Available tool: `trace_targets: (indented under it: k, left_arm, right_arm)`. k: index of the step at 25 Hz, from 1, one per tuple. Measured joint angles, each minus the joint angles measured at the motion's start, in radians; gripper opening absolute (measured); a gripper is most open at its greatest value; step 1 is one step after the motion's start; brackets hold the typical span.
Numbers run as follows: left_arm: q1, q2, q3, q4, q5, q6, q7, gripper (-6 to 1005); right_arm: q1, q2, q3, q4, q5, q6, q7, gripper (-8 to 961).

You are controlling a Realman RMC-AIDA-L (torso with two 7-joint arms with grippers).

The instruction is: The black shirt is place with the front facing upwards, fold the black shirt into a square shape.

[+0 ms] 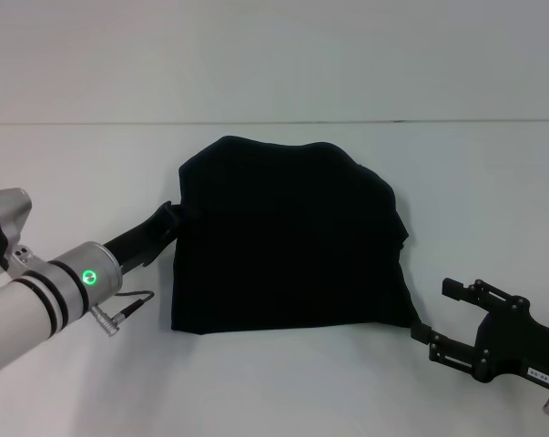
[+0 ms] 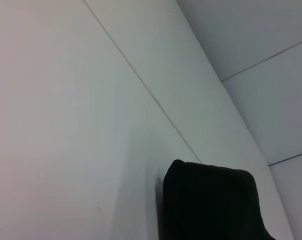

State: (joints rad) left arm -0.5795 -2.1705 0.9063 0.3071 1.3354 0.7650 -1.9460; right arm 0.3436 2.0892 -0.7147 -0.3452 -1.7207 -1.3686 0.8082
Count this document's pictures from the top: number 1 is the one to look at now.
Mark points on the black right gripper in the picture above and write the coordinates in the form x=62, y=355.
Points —
x=520, y=341

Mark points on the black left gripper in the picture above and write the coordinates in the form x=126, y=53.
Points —
x=137, y=241

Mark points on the black shirt with FREE print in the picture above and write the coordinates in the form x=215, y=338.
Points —
x=287, y=236

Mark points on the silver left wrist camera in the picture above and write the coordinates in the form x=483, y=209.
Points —
x=3, y=227

